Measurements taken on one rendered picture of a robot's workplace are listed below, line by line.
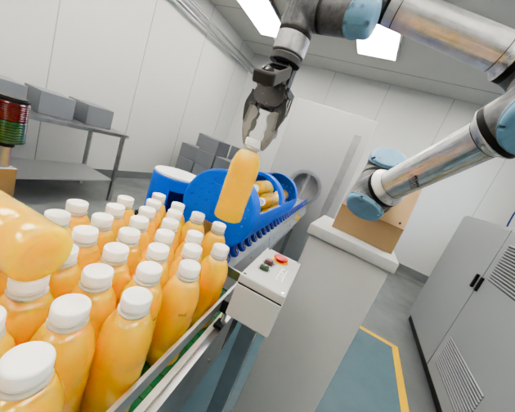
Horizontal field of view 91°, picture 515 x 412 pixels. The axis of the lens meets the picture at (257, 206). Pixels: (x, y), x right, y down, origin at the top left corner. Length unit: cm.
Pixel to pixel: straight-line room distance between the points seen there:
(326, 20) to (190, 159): 441
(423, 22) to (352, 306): 84
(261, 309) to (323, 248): 51
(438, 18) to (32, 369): 81
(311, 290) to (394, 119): 524
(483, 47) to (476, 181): 544
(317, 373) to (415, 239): 502
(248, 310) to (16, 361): 36
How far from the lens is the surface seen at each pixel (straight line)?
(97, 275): 42
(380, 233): 105
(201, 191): 92
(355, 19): 62
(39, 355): 33
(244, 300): 54
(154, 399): 56
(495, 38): 74
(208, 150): 467
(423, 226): 598
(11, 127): 78
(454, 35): 73
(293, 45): 64
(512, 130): 62
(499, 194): 622
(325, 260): 100
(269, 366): 127
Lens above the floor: 135
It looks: 13 degrees down
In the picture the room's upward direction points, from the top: 21 degrees clockwise
